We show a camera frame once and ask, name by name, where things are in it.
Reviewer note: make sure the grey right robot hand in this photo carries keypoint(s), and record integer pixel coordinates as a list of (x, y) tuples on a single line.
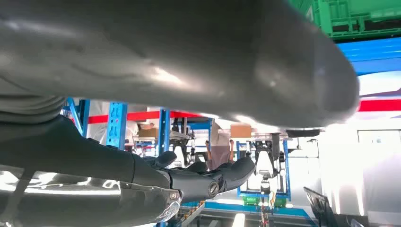
[(188, 56)]

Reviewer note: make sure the white humanoid robot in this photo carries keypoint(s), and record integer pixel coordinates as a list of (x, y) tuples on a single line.
[(265, 163)]

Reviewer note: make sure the brown cardboard box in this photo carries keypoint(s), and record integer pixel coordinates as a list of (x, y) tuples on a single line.
[(240, 131)]

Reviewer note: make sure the blue gantry frame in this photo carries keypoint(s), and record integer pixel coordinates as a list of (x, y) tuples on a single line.
[(286, 169)]

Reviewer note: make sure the black flat panel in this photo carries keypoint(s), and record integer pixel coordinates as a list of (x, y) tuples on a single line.
[(319, 206)]

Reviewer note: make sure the green plastic crate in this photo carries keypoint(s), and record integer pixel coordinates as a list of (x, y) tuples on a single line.
[(360, 18)]

